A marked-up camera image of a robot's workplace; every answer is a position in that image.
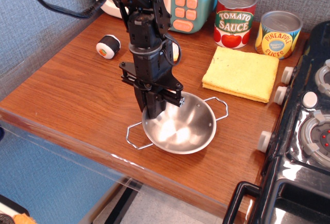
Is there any grey stove knob middle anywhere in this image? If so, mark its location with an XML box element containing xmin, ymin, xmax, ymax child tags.
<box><xmin>274</xmin><ymin>86</ymin><xmax>287</xmax><ymax>105</ymax></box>

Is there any grey stove knob upper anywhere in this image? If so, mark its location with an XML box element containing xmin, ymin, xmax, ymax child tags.
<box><xmin>281</xmin><ymin>67</ymin><xmax>294</xmax><ymax>85</ymax></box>

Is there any white round stove button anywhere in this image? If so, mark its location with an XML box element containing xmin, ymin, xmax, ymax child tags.
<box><xmin>302</xmin><ymin>91</ymin><xmax>318</xmax><ymax>108</ymax></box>

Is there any tomato sauce can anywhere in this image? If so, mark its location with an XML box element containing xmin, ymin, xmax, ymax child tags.
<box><xmin>213</xmin><ymin>0</ymin><xmax>257</xmax><ymax>49</ymax></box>

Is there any pineapple slices can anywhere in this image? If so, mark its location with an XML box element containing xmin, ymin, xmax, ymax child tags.
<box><xmin>255</xmin><ymin>10</ymin><xmax>303</xmax><ymax>59</ymax></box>

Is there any orange object at bottom left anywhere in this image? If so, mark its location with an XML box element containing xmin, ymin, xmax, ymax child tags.
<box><xmin>13</xmin><ymin>213</ymin><xmax>37</xmax><ymax>224</ymax></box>

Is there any grey stove knob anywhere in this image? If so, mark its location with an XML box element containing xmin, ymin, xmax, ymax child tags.
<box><xmin>281</xmin><ymin>67</ymin><xmax>294</xmax><ymax>85</ymax></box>
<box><xmin>274</xmin><ymin>86</ymin><xmax>287</xmax><ymax>105</ymax></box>
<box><xmin>257</xmin><ymin>131</ymin><xmax>272</xmax><ymax>153</ymax></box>

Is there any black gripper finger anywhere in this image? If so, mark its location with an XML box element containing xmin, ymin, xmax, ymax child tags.
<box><xmin>146</xmin><ymin>91</ymin><xmax>167</xmax><ymax>119</ymax></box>
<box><xmin>134</xmin><ymin>86</ymin><xmax>147</xmax><ymax>112</ymax></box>

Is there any steel pan with wire handles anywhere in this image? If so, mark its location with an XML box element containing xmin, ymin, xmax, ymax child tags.
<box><xmin>126</xmin><ymin>91</ymin><xmax>229</xmax><ymax>155</ymax></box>

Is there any black toy stove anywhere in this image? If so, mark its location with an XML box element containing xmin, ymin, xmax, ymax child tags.
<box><xmin>223</xmin><ymin>21</ymin><xmax>329</xmax><ymax>223</ymax></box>

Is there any yellow folded cloth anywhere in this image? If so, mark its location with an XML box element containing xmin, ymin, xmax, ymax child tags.
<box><xmin>202</xmin><ymin>46</ymin><xmax>279</xmax><ymax>103</ymax></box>

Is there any grey stove knob lower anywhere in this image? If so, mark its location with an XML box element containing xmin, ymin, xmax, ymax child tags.
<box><xmin>257</xmin><ymin>131</ymin><xmax>272</xmax><ymax>153</ymax></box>

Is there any yellow toy dish brush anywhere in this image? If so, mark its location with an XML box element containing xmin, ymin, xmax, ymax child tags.
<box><xmin>172</xmin><ymin>43</ymin><xmax>180</xmax><ymax>63</ymax></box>

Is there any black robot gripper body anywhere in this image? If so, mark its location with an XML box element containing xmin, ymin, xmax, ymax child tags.
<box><xmin>119</xmin><ymin>44</ymin><xmax>184</xmax><ymax>107</ymax></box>

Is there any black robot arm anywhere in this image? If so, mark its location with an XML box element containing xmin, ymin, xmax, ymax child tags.
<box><xmin>113</xmin><ymin>0</ymin><xmax>184</xmax><ymax>119</ymax></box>

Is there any teal toy microwave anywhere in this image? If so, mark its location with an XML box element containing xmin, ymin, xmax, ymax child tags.
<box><xmin>91</xmin><ymin>0</ymin><xmax>222</xmax><ymax>34</ymax></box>

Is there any toy sushi roll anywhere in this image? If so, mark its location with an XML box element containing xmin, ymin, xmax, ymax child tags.
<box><xmin>96</xmin><ymin>35</ymin><xmax>121</xmax><ymax>59</ymax></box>

